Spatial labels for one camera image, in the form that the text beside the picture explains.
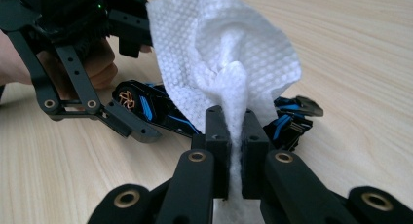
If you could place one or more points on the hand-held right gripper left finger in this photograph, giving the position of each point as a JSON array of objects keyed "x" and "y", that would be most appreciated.
[{"x": 220, "y": 142}]

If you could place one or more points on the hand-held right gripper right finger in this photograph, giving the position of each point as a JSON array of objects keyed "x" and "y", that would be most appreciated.
[{"x": 256, "y": 152}]

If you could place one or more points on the blue toy car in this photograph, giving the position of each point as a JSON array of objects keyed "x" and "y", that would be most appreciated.
[{"x": 149, "y": 104}]

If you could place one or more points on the white wet wipe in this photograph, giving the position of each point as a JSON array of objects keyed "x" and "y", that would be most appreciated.
[{"x": 211, "y": 39}]

